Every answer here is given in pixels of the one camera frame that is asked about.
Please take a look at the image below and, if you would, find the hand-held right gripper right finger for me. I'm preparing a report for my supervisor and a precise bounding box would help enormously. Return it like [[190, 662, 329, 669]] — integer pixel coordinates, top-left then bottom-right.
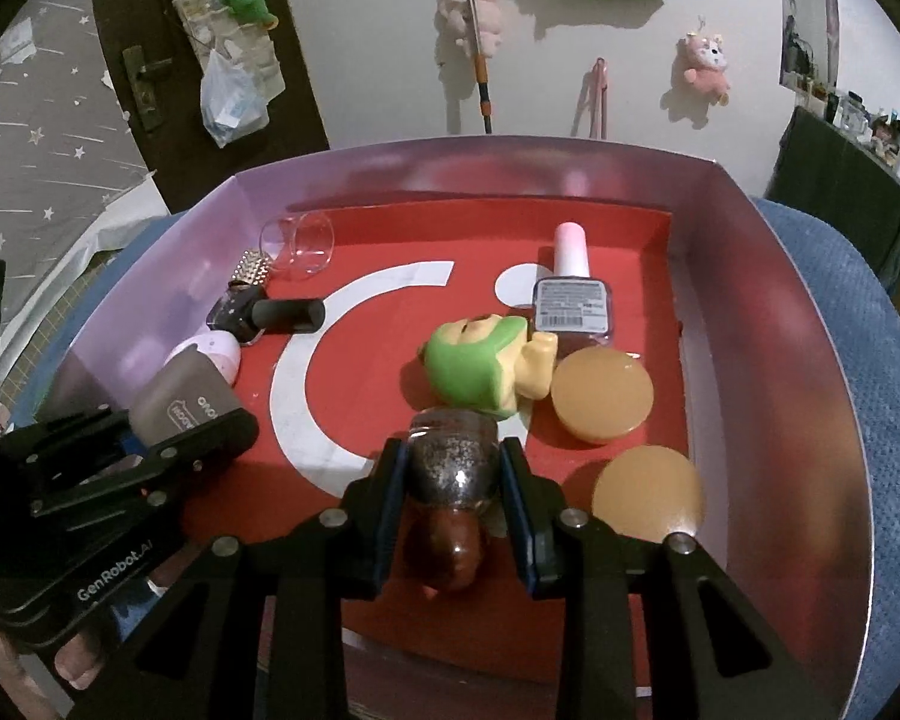
[[497, 439, 845, 720]]

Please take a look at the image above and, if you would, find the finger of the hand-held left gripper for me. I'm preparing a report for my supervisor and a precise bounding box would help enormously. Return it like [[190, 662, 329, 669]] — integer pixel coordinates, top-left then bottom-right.
[[34, 412, 260, 518], [0, 406, 132, 473]]

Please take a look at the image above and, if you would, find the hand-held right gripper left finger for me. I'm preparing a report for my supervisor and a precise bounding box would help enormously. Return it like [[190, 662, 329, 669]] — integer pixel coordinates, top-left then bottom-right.
[[67, 439, 410, 720]]

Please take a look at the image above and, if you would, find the grey-brown oval case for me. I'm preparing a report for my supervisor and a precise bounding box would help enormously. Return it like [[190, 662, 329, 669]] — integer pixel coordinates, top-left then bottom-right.
[[130, 349, 247, 455]]

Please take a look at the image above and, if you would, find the glitter bottle with brown cap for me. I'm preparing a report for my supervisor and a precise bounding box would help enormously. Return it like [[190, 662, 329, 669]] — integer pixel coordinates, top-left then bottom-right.
[[403, 409, 505, 593]]

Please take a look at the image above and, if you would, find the pink round case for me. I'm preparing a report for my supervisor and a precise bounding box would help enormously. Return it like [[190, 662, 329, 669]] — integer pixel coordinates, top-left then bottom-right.
[[166, 331, 241, 387]]

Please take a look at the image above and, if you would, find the orange dome lid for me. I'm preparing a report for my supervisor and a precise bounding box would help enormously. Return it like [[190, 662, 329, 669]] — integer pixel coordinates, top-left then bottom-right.
[[591, 446, 704, 541], [551, 349, 655, 443]]

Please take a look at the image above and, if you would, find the green capybara toy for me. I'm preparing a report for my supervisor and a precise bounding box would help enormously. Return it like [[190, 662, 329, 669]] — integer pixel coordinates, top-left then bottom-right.
[[418, 315, 560, 421]]

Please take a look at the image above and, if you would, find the purple bottle with pink cap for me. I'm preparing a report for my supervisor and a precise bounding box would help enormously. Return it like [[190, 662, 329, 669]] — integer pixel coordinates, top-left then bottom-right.
[[532, 222, 616, 346]]

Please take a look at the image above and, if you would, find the clear glass cup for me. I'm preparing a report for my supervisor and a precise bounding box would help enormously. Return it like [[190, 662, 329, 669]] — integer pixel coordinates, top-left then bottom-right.
[[259, 214, 336, 280]]

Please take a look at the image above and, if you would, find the purple cardboard box red inside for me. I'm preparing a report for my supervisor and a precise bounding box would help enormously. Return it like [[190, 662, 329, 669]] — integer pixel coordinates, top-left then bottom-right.
[[4, 136, 875, 720]]

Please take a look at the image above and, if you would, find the person's left hand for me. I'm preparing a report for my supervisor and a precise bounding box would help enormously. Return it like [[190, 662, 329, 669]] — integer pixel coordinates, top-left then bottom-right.
[[52, 634, 121, 691]]

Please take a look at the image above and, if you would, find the white paper sheet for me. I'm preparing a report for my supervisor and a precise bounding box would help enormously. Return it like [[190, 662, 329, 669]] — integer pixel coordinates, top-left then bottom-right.
[[0, 172, 166, 391]]

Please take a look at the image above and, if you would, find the clear plastic bag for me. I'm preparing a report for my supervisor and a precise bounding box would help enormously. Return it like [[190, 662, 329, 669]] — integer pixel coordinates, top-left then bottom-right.
[[199, 49, 269, 149]]

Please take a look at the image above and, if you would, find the dark brown door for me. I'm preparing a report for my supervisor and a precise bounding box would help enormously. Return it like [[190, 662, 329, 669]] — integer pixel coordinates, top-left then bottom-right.
[[86, 0, 331, 215]]

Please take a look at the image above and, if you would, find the clear hanging organizer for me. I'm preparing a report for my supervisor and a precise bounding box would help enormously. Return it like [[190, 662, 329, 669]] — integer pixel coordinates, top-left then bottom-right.
[[146, 0, 286, 102]]

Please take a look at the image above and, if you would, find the dark green covered table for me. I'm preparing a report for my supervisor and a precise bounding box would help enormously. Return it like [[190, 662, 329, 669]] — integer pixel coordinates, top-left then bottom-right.
[[765, 105, 900, 278]]

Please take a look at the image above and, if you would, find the pink bear plush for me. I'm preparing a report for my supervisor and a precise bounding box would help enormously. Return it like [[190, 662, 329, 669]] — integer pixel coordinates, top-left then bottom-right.
[[679, 30, 732, 106]]

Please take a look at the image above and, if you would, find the pink plush toy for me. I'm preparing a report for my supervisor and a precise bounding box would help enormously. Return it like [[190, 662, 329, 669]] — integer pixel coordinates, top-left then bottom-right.
[[435, 0, 505, 57]]

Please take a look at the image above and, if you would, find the row of bottles and figures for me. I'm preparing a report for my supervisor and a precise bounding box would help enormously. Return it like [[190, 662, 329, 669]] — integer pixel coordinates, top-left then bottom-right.
[[795, 75, 900, 196]]

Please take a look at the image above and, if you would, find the brass door handle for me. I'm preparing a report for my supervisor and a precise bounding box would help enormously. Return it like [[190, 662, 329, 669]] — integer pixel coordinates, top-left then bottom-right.
[[122, 45, 175, 132]]

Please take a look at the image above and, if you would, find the orange-handled stick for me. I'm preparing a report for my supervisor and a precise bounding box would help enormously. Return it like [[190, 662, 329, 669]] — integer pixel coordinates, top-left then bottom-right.
[[456, 0, 496, 137]]

